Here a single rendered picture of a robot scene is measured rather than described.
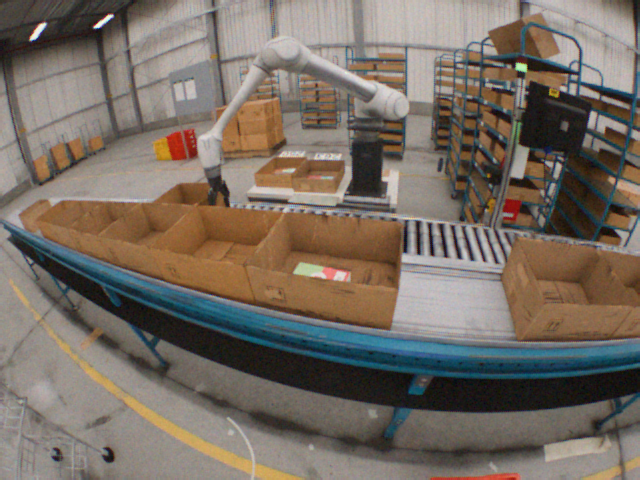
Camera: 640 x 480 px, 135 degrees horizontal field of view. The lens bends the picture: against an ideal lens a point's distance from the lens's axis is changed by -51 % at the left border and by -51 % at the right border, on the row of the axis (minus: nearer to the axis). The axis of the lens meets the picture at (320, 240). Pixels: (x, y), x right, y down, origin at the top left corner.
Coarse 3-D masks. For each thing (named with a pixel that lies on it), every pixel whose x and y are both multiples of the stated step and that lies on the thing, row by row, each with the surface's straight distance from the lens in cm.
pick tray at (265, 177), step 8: (272, 160) 220; (280, 160) 223; (288, 160) 221; (296, 160) 219; (304, 160) 207; (264, 168) 208; (272, 168) 220; (280, 168) 223; (288, 168) 220; (296, 168) 191; (256, 176) 192; (264, 176) 189; (272, 176) 187; (280, 176) 184; (288, 176) 182; (256, 184) 195; (264, 184) 192; (272, 184) 189; (280, 184) 187; (288, 184) 185
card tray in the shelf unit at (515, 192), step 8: (512, 184) 238; (520, 184) 245; (528, 184) 236; (512, 192) 208; (520, 192) 210; (528, 192) 213; (536, 192) 216; (520, 200) 213; (528, 200) 216; (536, 200) 219
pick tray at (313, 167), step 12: (300, 168) 191; (312, 168) 210; (324, 168) 208; (336, 168) 206; (300, 180) 174; (312, 180) 171; (324, 180) 169; (336, 180) 172; (312, 192) 175; (324, 192) 173
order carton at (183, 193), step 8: (184, 184) 189; (192, 184) 185; (200, 184) 180; (208, 184) 176; (168, 192) 186; (176, 192) 192; (184, 192) 193; (192, 192) 188; (200, 192) 183; (160, 200) 181; (168, 200) 186; (176, 200) 192; (184, 200) 196; (192, 200) 191; (200, 200) 186
